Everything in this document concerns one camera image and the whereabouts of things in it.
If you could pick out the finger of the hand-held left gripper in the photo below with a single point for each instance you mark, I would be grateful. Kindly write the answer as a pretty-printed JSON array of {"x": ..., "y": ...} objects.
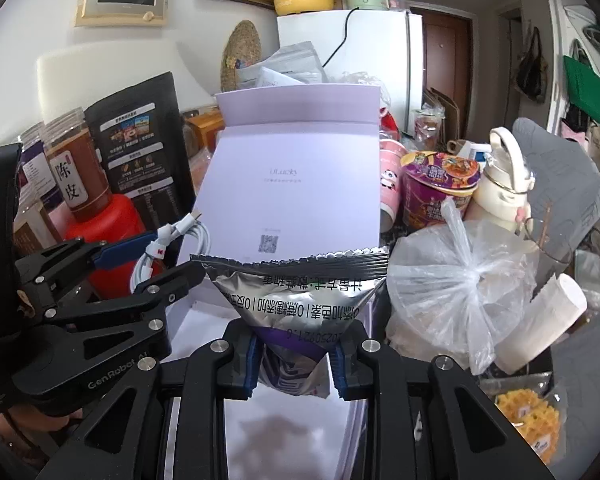
[
  {"x": 125, "y": 252},
  {"x": 180, "y": 277}
]

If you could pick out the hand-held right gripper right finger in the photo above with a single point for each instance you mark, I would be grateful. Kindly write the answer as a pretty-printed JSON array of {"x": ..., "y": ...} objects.
[{"x": 338, "y": 370}]

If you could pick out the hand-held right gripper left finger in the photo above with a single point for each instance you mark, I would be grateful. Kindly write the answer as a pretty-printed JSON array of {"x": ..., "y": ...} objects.
[{"x": 250, "y": 366}]

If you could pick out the silver snack packet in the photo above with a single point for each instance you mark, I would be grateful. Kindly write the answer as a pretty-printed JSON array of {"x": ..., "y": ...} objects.
[{"x": 290, "y": 300}]

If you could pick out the lavender gift box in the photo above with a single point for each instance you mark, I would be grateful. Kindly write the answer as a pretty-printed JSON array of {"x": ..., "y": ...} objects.
[{"x": 290, "y": 160}]

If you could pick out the red plastic container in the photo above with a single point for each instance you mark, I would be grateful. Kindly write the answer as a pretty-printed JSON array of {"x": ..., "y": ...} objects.
[{"x": 117, "y": 217}]

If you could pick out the clear jar purple label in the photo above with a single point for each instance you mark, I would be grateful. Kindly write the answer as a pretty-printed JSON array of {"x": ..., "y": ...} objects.
[{"x": 35, "y": 170}]

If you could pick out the black foil pouch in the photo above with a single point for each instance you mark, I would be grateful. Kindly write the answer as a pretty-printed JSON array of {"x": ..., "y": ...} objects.
[{"x": 140, "y": 160}]

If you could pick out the clear jar brown contents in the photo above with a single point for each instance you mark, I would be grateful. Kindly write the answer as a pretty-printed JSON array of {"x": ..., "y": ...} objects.
[{"x": 80, "y": 160}]

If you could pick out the tied clear plastic bag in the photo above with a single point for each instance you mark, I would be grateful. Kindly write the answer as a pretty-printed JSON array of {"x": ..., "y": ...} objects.
[{"x": 455, "y": 280}]

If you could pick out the waffle snack packet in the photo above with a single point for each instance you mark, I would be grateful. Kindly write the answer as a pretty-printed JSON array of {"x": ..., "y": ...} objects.
[{"x": 525, "y": 415}]

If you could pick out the pink panda cup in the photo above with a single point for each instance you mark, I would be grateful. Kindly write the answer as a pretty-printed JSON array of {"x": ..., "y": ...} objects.
[{"x": 391, "y": 180}]

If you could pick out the purple instant noodle cup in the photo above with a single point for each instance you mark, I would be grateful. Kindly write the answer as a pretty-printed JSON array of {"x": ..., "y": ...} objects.
[{"x": 435, "y": 185}]

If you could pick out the white paper roll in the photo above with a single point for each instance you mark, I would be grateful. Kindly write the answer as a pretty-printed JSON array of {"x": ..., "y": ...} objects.
[{"x": 545, "y": 320}]

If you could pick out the woven straw fan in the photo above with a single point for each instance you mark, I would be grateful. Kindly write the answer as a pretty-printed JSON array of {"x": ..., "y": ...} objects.
[{"x": 241, "y": 55}]

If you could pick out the cream water bottle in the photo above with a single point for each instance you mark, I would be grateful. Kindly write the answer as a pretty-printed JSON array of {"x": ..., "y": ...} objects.
[{"x": 500, "y": 195}]

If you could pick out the clear glass cup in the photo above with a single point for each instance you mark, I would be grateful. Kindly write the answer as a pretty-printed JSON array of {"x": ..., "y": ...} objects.
[{"x": 555, "y": 260}]

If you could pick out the silver zip bag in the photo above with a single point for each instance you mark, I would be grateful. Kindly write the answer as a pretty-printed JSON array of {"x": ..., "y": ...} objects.
[{"x": 295, "y": 57}]

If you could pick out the flat cardboard pieces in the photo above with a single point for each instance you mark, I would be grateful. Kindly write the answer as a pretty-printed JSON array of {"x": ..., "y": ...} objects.
[{"x": 442, "y": 105}]

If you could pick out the grey padded chair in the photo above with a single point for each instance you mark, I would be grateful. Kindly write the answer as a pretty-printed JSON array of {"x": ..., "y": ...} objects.
[{"x": 555, "y": 170}]

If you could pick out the white fridge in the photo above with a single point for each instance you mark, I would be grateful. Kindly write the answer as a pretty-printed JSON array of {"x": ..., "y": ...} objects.
[{"x": 380, "y": 50}]

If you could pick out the brown door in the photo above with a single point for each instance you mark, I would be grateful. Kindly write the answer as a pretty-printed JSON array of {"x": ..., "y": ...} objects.
[{"x": 445, "y": 45}]

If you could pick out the dark hanging bag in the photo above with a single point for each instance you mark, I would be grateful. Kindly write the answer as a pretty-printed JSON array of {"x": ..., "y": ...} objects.
[{"x": 530, "y": 70}]

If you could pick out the green tote bag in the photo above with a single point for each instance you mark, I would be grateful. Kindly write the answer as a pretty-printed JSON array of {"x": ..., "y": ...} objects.
[{"x": 585, "y": 90}]

